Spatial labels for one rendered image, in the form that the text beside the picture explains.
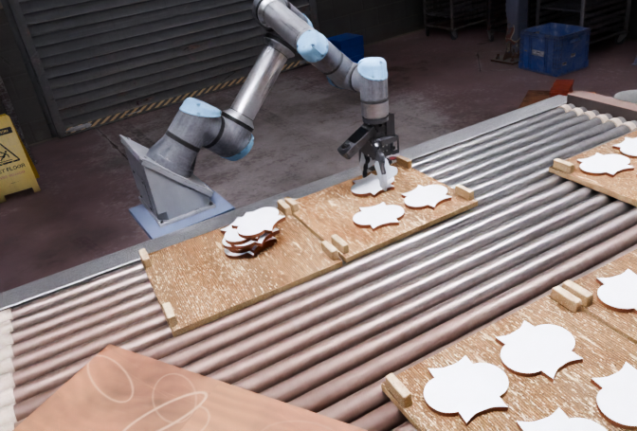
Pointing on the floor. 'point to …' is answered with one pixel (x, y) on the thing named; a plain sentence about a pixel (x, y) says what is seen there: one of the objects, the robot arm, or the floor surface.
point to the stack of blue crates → (349, 45)
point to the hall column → (515, 6)
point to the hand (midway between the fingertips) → (373, 183)
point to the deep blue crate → (554, 48)
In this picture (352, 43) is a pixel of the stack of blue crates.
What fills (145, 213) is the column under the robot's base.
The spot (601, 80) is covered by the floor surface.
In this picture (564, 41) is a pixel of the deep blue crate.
